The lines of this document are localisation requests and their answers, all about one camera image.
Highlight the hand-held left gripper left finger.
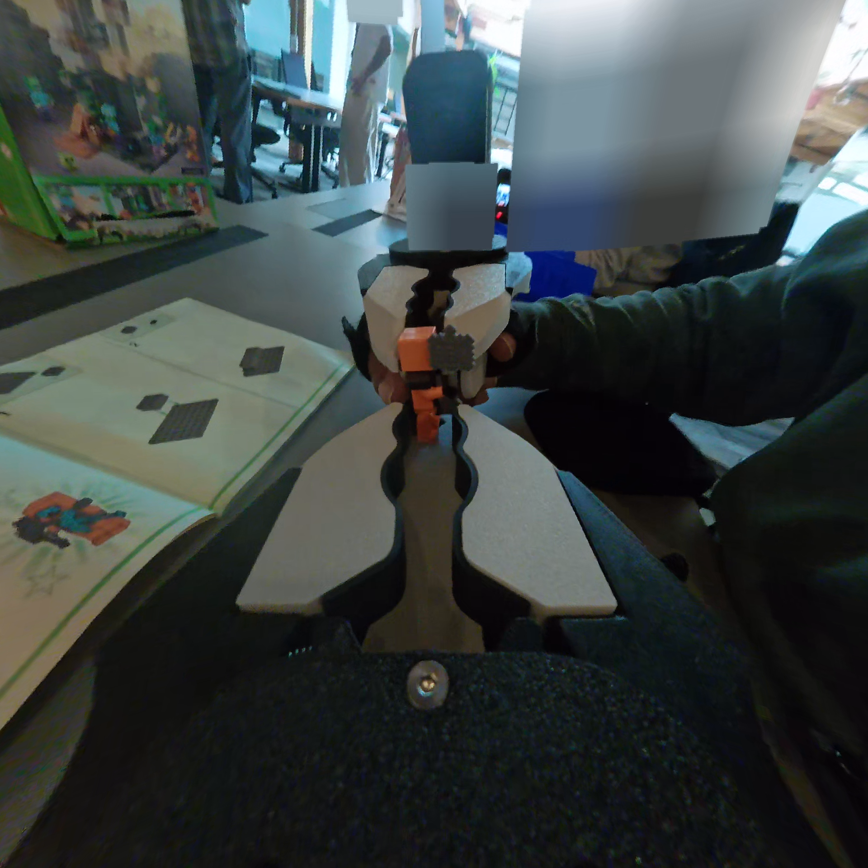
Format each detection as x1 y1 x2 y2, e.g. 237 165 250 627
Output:
238 403 408 618

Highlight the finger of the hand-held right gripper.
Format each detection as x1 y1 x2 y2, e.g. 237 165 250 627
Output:
441 265 514 404
364 268 438 394

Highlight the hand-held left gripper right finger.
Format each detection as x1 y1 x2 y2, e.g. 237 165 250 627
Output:
455 405 619 619

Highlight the orange pumpkin face brick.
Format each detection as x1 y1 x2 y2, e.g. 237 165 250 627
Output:
395 326 438 371

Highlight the small grey toy brick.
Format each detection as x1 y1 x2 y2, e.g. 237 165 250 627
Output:
430 329 480 373

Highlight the orange toy brick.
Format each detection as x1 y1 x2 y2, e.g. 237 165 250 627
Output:
407 387 447 446

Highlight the white instruction booklet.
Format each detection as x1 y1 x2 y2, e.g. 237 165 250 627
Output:
0 297 358 733

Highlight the green toy brick box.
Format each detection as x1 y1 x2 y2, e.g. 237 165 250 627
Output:
0 0 221 249

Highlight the person's right hand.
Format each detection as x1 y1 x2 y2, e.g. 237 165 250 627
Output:
482 326 524 374

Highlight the black chair armrest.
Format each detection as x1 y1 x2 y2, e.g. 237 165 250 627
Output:
523 390 716 497

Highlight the black office table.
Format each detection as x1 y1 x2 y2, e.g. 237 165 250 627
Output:
251 75 351 193

